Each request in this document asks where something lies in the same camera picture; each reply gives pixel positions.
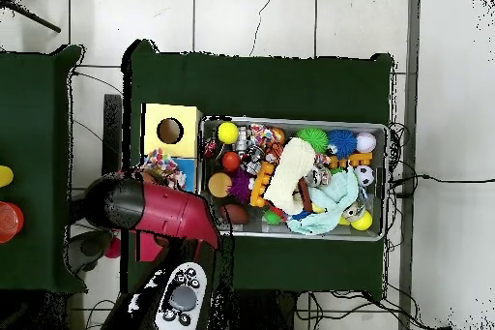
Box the white baseball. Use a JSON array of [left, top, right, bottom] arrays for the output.
[[355, 131, 377, 154]]

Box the shallow clear mesh bin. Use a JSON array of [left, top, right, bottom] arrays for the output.
[[194, 114, 390, 242]]

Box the black floor cable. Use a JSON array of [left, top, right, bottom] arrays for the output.
[[388, 173, 495, 199]]

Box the blue spiky ball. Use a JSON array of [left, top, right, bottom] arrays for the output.
[[326, 128, 358, 161]]

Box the green spiky ball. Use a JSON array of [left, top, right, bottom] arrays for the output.
[[295, 127, 330, 154]]

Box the black and white soccer ball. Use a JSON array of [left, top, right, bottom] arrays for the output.
[[353, 165, 375, 187]]

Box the black upright panel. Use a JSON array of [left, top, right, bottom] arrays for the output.
[[102, 93, 124, 176]]

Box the red orange ball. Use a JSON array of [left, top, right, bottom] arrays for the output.
[[220, 150, 243, 172]]

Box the cream knitted cloth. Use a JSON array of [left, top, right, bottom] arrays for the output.
[[263, 136, 317, 216]]

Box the orange red round object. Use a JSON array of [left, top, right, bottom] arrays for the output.
[[0, 200, 25, 245]]

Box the dark green side table cloth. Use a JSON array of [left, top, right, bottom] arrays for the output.
[[0, 45, 88, 294]]

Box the mint green cloth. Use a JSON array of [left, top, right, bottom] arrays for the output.
[[286, 166, 361, 237]]

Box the yellow round object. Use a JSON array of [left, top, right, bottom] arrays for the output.
[[0, 165, 15, 188]]

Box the colourful patterned paper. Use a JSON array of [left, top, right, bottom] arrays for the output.
[[248, 123, 277, 147], [140, 148, 188, 190]]

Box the wooden box with three holes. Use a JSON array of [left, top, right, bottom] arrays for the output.
[[134, 103, 204, 262]]

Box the large yellow ball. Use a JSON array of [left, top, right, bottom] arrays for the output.
[[217, 121, 240, 145]]

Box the black slanted rod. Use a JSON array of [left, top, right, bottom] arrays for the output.
[[0, 0, 62, 34]]

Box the purple spiky ball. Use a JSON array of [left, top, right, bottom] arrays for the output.
[[226, 168, 254, 205]]

